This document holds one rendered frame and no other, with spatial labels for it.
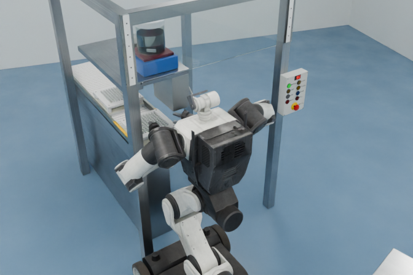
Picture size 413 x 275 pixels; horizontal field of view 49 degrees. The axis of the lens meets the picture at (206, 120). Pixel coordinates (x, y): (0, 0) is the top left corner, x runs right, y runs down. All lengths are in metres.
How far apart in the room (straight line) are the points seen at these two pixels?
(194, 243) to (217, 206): 0.52
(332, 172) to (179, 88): 1.77
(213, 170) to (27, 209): 1.97
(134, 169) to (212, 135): 0.37
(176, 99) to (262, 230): 1.21
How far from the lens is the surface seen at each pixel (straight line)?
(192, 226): 2.50
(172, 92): 2.35
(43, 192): 3.63
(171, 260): 2.71
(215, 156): 1.78
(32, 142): 4.23
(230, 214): 2.01
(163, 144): 1.80
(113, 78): 2.29
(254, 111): 2.02
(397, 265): 1.98
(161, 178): 2.81
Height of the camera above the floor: 2.23
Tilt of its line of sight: 32 degrees down
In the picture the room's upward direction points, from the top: straight up
